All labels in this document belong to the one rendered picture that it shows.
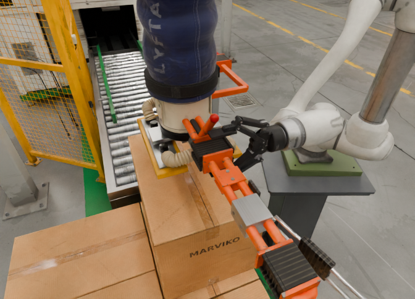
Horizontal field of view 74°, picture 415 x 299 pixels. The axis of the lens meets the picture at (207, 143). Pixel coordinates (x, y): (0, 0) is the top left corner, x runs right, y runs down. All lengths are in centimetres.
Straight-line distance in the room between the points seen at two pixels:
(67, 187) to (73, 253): 119
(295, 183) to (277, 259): 89
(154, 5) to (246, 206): 51
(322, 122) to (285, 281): 48
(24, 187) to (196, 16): 203
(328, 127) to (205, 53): 40
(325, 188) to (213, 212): 64
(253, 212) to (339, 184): 92
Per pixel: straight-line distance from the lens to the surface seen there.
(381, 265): 224
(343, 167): 152
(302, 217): 175
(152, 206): 101
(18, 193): 253
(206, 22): 75
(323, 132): 85
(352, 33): 105
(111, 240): 146
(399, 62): 123
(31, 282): 149
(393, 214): 258
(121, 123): 220
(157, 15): 74
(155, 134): 96
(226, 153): 71
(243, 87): 105
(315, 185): 142
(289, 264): 54
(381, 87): 127
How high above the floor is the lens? 172
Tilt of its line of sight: 38 degrees down
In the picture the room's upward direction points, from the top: straight up
